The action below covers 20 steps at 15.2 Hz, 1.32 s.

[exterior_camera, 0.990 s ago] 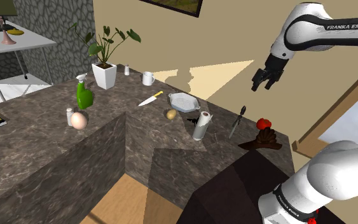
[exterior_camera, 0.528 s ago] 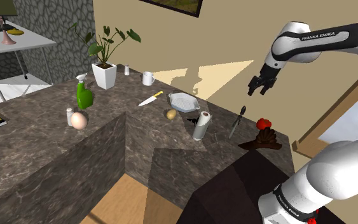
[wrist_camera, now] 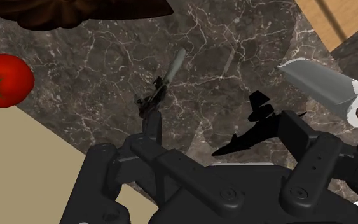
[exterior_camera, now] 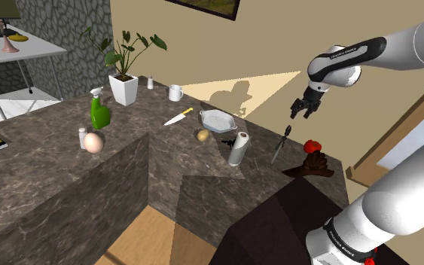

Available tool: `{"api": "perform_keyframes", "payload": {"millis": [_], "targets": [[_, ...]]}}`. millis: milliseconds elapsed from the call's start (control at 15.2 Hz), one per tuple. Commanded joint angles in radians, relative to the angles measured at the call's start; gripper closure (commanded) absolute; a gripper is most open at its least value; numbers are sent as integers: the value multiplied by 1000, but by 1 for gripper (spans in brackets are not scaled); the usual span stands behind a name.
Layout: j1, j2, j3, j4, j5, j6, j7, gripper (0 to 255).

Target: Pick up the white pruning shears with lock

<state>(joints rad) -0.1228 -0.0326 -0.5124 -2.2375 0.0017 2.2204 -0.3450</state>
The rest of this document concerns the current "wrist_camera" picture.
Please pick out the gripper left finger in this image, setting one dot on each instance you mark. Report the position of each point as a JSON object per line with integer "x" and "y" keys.
{"x": 197, "y": 178}

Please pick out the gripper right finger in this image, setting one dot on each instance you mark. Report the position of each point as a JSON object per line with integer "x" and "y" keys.
{"x": 316, "y": 167}

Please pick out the white paper towel roll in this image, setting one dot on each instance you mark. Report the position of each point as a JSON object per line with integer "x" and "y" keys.
{"x": 327, "y": 85}

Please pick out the dark brown fluted bowl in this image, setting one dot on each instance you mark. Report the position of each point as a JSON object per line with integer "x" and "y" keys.
{"x": 73, "y": 11}

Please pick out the red tomato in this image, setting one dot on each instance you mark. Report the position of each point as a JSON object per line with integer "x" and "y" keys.
{"x": 8, "y": 80}

